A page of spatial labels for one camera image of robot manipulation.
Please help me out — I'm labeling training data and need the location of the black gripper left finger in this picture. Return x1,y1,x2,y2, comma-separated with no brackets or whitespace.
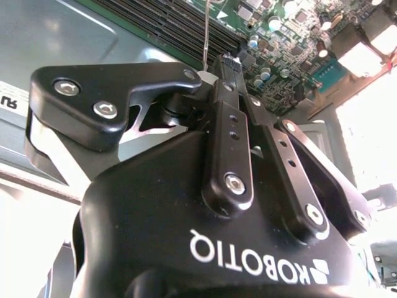
24,55,256,217

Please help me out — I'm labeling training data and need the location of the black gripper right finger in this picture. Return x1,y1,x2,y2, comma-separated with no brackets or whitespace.
231,58,372,245

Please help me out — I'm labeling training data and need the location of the metal locking lever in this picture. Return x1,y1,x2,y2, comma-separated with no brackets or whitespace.
203,0,212,71

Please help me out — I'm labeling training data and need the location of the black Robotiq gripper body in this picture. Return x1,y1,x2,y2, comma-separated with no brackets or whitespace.
71,129,372,298

